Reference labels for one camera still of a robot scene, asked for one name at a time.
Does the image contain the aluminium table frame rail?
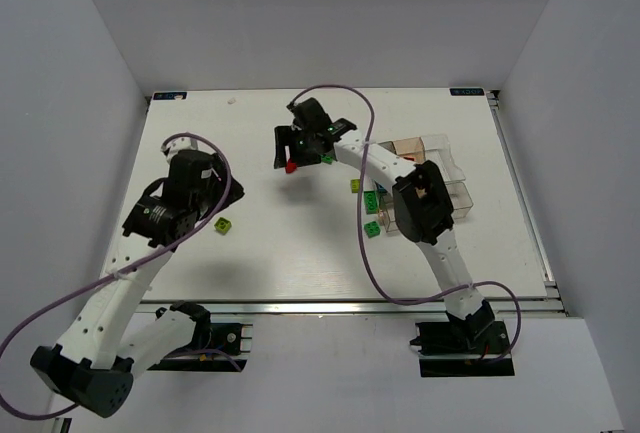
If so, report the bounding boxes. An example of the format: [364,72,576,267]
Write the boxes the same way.
[137,298,565,315]

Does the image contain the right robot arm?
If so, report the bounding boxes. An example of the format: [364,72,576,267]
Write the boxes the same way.
[274,98,494,344]

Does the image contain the purple cable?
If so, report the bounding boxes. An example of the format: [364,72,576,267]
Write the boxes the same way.
[0,133,246,422]
[287,84,525,365]

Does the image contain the smoky grey plastic tray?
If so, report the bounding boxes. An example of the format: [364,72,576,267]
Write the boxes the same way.
[372,141,396,204]

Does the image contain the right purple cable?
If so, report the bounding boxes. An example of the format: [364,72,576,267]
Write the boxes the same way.
[287,84,525,365]

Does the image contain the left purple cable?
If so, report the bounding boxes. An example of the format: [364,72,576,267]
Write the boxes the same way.
[0,133,246,422]

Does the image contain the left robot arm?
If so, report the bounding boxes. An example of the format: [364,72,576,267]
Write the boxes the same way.
[30,149,244,418]

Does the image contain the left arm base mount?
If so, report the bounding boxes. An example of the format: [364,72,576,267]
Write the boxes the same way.
[150,301,253,373]

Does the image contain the long green lego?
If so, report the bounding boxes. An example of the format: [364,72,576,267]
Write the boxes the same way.
[363,191,379,215]

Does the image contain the clear plastic base box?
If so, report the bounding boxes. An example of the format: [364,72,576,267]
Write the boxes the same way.
[376,182,474,233]

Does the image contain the lime square lego centre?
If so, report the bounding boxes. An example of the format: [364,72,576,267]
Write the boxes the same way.
[350,179,361,194]

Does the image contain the green square lego bottom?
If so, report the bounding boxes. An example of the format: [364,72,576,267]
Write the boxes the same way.
[363,221,381,238]

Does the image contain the lime square lego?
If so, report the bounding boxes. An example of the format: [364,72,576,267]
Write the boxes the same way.
[350,179,361,194]
[214,217,232,235]

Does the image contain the red sloped lego brick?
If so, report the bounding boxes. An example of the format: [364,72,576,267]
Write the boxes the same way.
[285,160,298,174]

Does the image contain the lime square lego left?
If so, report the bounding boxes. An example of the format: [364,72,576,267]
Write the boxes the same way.
[214,217,232,235]

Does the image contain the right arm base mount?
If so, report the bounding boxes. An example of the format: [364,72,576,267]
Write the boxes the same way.
[409,321,515,378]

